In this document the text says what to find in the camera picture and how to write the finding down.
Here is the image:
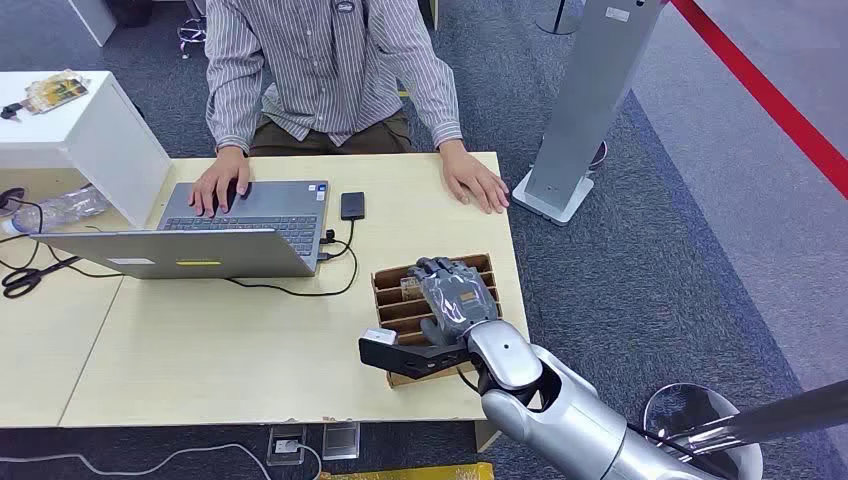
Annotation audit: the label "person's right hand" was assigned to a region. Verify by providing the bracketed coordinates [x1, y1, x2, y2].
[188, 145, 253, 220]

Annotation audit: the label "person's left hand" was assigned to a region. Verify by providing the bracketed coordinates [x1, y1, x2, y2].
[438, 139, 511, 216]

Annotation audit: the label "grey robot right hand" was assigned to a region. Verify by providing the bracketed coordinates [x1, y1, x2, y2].
[405, 256, 501, 347]

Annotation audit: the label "brown cardboard slotted card holder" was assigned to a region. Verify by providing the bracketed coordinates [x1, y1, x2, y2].
[370, 252, 503, 390]

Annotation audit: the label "person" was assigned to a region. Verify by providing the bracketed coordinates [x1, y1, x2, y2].
[188, 0, 511, 220]

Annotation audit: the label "grey laptop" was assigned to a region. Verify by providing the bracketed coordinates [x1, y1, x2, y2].
[31, 180, 331, 281]

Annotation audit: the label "black external drive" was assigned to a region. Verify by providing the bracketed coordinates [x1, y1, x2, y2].
[340, 191, 367, 222]

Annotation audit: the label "grey pillar stand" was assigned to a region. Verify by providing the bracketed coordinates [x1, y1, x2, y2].
[511, 0, 666, 228]

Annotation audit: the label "white cabinet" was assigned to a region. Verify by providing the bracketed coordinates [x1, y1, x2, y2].
[0, 70, 175, 231]

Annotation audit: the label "chair base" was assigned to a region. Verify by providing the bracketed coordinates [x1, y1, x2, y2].
[176, 0, 208, 60]

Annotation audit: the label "clear plastic bottle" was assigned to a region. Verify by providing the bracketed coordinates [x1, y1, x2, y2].
[1, 185, 111, 236]

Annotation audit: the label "black round stand base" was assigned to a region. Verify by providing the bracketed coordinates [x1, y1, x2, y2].
[535, 0, 588, 36]

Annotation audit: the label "yellow patterned item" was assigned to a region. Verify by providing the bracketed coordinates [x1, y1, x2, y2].
[317, 462, 496, 480]

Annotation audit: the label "metal floor plate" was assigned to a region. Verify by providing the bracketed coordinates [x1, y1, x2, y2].
[321, 422, 362, 462]

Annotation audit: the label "packet of yellow cards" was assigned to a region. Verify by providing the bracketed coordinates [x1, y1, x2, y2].
[23, 69, 91, 116]

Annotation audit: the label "black round object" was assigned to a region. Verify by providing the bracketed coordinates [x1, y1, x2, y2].
[0, 187, 28, 219]

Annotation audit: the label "floor socket box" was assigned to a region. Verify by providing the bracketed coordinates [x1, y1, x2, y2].
[266, 425, 308, 467]

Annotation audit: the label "white round bin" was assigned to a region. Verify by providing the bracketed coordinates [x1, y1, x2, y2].
[642, 382, 764, 480]

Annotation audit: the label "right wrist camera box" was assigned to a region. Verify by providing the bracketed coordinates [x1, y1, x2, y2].
[358, 327, 473, 382]

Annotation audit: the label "black drive cable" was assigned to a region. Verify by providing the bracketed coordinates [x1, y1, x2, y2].
[225, 218, 360, 298]

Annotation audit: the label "thin black cable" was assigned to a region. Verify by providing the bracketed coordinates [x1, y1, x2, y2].
[0, 197, 124, 280]

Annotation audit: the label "black handled scissors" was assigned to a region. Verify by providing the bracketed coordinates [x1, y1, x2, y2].
[1, 255, 82, 300]

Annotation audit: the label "white power cable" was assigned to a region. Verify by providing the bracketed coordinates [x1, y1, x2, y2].
[0, 442, 324, 480]

